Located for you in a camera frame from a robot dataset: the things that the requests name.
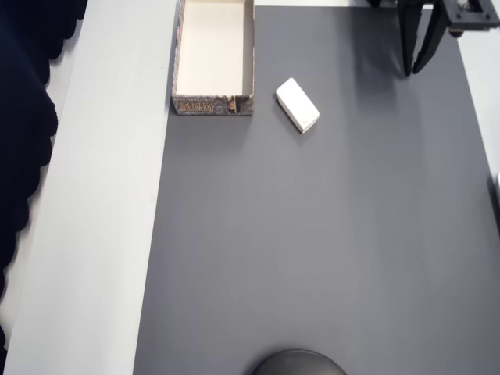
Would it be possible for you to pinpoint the white rectangular block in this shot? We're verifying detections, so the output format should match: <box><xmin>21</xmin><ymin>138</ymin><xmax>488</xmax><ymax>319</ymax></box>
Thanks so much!
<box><xmin>275</xmin><ymin>77</ymin><xmax>320</xmax><ymax>134</ymax></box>

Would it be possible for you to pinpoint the dark blue curtain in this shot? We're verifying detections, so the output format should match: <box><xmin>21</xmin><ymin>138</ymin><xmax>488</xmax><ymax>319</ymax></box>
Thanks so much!
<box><xmin>0</xmin><ymin>0</ymin><xmax>89</xmax><ymax>355</ymax></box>

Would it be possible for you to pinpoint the dark grey table mat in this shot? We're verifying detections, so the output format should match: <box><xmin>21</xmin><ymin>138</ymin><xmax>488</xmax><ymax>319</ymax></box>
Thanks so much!
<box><xmin>132</xmin><ymin>5</ymin><xmax>500</xmax><ymax>375</ymax></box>

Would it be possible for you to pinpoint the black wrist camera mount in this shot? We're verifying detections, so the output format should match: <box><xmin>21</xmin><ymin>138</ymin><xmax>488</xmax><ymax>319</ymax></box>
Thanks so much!
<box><xmin>443</xmin><ymin>0</ymin><xmax>500</xmax><ymax>38</ymax></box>

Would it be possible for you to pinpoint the black round-base camera stand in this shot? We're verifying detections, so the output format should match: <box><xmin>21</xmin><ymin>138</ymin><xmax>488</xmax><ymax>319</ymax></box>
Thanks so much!
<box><xmin>249</xmin><ymin>348</ymin><xmax>349</xmax><ymax>375</ymax></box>

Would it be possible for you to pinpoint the patterned cardboard box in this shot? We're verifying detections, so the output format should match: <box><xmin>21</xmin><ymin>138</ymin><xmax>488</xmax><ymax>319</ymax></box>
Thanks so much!
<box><xmin>171</xmin><ymin>0</ymin><xmax>255</xmax><ymax>116</ymax></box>

